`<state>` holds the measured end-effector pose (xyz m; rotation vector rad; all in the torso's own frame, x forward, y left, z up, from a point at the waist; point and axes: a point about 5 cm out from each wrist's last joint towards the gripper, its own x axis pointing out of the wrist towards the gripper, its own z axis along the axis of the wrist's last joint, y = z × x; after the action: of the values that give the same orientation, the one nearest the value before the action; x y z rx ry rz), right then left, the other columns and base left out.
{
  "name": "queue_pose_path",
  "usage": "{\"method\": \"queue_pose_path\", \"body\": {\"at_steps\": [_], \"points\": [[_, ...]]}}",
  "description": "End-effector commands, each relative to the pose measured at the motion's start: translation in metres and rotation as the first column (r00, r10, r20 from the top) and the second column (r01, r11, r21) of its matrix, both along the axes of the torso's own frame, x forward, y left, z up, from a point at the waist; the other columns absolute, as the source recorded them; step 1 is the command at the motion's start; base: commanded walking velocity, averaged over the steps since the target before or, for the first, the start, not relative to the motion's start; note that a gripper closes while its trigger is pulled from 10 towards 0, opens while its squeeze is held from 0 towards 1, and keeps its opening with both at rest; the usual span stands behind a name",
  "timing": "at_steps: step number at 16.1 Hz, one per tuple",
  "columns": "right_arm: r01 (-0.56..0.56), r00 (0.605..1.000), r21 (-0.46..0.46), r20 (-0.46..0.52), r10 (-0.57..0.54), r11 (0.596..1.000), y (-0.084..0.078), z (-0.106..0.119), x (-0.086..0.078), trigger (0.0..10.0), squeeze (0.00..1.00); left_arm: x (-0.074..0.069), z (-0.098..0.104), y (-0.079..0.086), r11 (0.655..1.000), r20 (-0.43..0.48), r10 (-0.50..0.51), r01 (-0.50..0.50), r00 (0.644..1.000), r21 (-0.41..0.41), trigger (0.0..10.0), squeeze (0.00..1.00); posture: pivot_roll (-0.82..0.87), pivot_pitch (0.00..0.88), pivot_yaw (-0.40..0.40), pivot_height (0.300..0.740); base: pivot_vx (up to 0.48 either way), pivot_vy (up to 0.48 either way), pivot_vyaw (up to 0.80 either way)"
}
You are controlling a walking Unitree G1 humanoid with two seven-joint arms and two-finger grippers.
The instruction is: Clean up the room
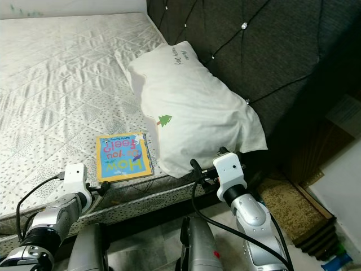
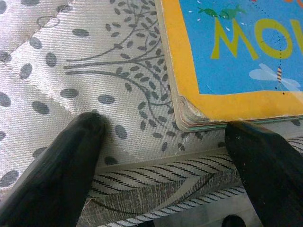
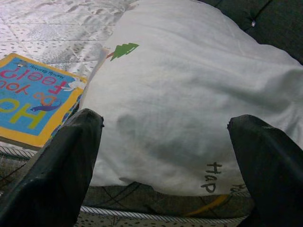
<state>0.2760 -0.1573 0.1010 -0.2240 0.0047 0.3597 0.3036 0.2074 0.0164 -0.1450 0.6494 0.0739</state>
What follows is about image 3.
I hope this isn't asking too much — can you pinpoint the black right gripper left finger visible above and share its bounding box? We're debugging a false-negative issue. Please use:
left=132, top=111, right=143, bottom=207
left=0, top=108, right=105, bottom=227

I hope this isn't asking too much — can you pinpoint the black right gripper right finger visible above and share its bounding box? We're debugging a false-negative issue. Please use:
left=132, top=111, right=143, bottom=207
left=226, top=114, right=303, bottom=227

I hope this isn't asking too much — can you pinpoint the dark tufted headboard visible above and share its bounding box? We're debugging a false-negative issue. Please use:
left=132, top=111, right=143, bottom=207
left=201, top=0, right=303, bottom=66

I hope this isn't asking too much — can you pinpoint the white pillow with tree print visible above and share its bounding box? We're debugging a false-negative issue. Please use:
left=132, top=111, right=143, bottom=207
left=81, top=0, right=303, bottom=197

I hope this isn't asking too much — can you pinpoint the blue yellow children's book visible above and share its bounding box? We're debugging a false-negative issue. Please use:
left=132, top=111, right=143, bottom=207
left=0, top=53, right=88, bottom=149

